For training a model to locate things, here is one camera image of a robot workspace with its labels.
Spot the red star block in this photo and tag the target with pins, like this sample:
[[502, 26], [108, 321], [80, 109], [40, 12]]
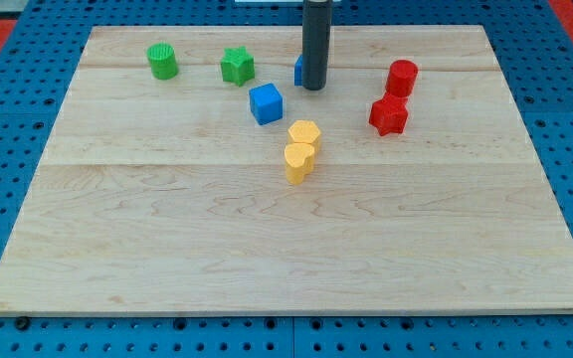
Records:
[[389, 114]]

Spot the blue cube block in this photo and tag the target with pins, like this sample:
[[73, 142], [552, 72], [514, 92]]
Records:
[[266, 104]]

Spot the green cylinder block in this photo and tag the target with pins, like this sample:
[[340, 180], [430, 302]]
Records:
[[161, 57]]

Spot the yellow hexagon block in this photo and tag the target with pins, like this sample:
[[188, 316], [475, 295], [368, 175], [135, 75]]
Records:
[[305, 131]]

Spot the red cylinder block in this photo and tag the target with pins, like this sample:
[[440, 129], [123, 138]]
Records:
[[401, 78]]

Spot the yellow heart block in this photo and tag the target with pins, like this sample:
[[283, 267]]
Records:
[[299, 161]]

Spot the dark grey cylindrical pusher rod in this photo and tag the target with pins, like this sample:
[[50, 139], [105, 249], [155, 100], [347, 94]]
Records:
[[316, 23]]

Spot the light wooden board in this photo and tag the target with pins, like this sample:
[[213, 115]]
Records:
[[166, 198]]

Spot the green star block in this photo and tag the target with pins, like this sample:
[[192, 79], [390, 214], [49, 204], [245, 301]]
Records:
[[237, 66]]

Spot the blue block behind rod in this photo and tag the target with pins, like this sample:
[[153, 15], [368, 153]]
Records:
[[297, 71]]

